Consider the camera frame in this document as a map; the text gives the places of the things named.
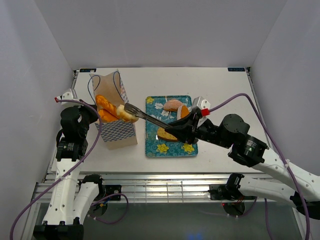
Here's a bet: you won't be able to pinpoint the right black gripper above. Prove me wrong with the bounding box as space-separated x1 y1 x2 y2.
164 110 232 149

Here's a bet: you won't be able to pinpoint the brown baguette slice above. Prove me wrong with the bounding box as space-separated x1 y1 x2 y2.
157 127 179 142

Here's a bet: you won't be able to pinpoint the orange long fake bread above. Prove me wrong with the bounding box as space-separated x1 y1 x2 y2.
98 108 118 123

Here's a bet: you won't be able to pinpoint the twisted braided fake bread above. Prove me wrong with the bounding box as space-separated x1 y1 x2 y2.
95 94 117 117

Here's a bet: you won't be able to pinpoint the blue checkered paper bag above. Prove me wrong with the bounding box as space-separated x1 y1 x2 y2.
88 70 138 150

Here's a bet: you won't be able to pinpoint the pale round bread slice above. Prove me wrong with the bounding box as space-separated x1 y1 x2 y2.
116 104 139 123

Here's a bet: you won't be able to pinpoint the metal tongs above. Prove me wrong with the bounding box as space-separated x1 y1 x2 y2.
124 102 171 129

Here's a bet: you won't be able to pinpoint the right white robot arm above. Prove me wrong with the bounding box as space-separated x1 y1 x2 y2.
165 113 320 220

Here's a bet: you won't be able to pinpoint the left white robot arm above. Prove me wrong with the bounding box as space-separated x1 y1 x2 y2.
33 106 106 240

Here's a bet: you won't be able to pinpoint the white-edged fake bread slice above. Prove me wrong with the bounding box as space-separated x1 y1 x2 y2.
176 104 190 120

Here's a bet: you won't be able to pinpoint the pink round fake bread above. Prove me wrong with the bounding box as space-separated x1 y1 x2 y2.
163 99 183 112

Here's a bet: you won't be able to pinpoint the left blue corner label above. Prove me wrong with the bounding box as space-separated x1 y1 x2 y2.
79 68 97 73

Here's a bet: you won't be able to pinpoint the blue corner label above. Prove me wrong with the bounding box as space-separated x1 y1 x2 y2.
227 67 246 72
79 68 97 73

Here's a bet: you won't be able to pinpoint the right blue corner label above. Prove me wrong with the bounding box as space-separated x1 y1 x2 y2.
227 67 246 72

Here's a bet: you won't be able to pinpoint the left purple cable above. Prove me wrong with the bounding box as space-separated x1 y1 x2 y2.
9 99 130 240

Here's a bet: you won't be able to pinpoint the purple cable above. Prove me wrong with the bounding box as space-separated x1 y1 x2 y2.
199 93 311 240
9 99 130 240

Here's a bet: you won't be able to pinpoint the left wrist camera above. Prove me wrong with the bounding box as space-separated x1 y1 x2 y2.
54 88 78 103

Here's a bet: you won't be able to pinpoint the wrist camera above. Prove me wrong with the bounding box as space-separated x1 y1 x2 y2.
191 96 211 128
54 88 78 103

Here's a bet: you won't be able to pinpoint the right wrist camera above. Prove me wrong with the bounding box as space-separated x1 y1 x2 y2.
191 96 211 128

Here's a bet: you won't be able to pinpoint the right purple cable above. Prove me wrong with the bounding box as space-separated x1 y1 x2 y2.
199 93 311 240

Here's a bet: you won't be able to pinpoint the aluminium frame rail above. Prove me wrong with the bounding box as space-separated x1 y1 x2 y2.
31 171 280 204

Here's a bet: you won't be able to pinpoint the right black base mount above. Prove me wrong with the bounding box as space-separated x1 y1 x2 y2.
207 184 235 201

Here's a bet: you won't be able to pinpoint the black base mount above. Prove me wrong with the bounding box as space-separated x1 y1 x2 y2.
207 184 235 201
102 184 122 201

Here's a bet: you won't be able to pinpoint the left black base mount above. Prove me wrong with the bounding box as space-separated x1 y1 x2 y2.
102 184 122 201

